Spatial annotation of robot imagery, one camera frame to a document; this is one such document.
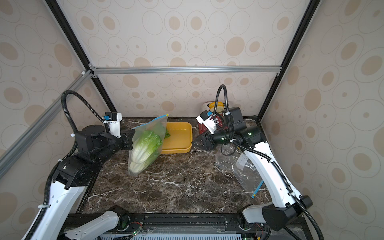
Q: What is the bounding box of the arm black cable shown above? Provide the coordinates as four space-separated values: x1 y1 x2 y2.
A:
212 84 325 240
23 89 106 240

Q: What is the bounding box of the red toaster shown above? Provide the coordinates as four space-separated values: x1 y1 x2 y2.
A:
196 101 226 134

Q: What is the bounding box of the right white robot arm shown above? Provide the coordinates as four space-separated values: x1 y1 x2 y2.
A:
192 107 315 231

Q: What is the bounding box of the yellow plastic tray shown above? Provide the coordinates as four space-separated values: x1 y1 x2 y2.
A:
161 122 193 154

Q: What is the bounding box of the clear zipper bag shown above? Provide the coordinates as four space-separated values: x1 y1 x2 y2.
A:
215 145 264 199
129 115 168 177

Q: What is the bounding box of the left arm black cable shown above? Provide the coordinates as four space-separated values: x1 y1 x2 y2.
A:
23 89 106 240

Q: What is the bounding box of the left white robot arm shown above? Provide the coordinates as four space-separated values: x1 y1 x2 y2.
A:
23 125 135 240

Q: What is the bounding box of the chinese cabbage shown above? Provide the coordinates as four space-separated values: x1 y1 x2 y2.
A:
132 131 163 163
129 162 151 175
165 129 171 139

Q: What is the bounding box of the horizontal aluminium bar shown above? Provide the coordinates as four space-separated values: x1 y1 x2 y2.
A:
92 66 282 75

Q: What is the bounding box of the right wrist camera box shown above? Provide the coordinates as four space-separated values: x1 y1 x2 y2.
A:
196 110 219 135

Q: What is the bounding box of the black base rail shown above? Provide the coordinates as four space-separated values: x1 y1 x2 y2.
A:
59 211 313 240

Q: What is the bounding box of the left slanted aluminium bar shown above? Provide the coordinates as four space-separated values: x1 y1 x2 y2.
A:
1 70 96 179

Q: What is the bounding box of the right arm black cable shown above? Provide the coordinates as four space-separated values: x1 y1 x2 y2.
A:
212 84 325 240

